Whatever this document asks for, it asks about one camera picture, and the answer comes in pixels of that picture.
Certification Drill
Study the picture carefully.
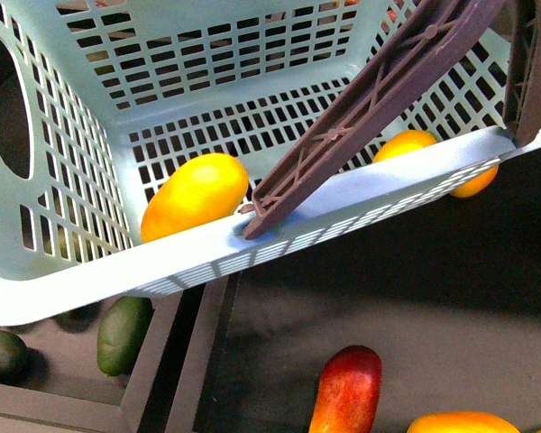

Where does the light blue plastic basket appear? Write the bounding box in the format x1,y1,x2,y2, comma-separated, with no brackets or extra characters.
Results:
0,1,524,327

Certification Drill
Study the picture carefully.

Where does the brown basket handle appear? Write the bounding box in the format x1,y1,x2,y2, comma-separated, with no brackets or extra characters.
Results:
503,0,541,148
243,0,504,240

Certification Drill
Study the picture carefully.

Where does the red yellow mango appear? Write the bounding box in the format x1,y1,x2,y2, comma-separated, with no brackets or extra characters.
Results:
308,345,382,432

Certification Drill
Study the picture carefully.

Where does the yellow mango bottom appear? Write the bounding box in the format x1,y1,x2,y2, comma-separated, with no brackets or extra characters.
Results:
407,411,519,433

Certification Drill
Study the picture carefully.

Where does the dark green mango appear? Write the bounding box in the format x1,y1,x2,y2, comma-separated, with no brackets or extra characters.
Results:
0,329,29,382

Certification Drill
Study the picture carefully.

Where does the black tray divider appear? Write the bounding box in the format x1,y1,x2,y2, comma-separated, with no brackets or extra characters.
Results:
113,273,241,432

